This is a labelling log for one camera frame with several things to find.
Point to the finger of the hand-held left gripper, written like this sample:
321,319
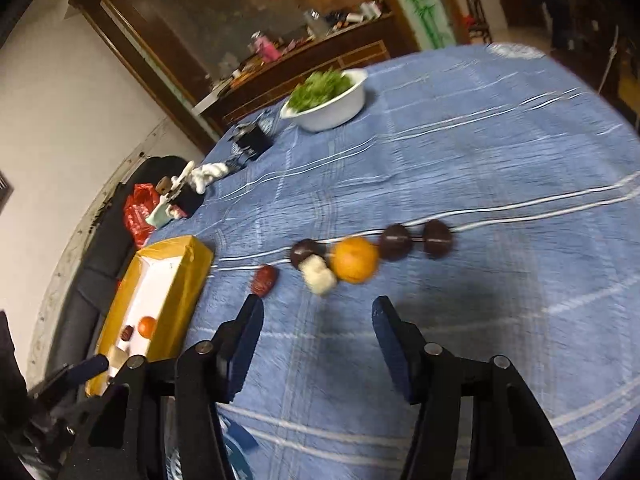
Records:
85,369

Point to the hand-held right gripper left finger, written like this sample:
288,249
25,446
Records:
245,345

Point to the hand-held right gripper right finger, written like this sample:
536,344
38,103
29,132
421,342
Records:
395,350

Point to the red jujube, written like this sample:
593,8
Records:
127,333
264,280

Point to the orange with green stem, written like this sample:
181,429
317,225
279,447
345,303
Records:
146,327

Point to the yellow taped cardboard box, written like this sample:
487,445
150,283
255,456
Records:
180,285

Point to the split peeled sugarcane piece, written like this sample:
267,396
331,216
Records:
318,274

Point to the dark purple plum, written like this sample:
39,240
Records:
395,242
302,251
437,238

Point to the red plastic bag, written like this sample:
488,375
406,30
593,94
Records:
140,215

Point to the blue plaid tablecloth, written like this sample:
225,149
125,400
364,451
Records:
475,170

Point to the black power pack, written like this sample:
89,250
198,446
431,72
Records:
252,142

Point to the white bowl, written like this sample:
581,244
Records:
335,107

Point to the green lettuce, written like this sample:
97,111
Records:
317,89

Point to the wooden counter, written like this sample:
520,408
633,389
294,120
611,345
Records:
300,65

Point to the glass pitcher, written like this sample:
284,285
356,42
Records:
315,24

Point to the wooden chair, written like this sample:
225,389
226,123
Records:
477,10

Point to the metal pole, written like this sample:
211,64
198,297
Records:
609,60

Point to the bamboo wall decoration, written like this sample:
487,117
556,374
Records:
422,0

